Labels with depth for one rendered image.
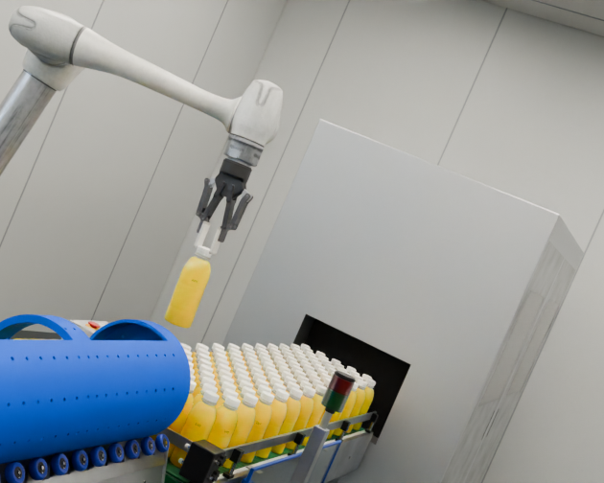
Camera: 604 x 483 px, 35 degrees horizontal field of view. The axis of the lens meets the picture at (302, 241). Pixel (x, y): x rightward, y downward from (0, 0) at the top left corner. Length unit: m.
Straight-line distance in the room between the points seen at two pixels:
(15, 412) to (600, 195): 5.14
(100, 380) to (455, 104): 5.10
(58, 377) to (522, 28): 5.41
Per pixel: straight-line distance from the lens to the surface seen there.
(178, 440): 2.53
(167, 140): 6.87
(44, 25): 2.48
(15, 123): 2.65
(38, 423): 1.84
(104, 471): 2.24
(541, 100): 6.68
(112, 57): 2.45
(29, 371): 1.80
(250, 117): 2.37
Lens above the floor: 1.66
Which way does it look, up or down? 2 degrees down
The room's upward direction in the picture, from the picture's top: 24 degrees clockwise
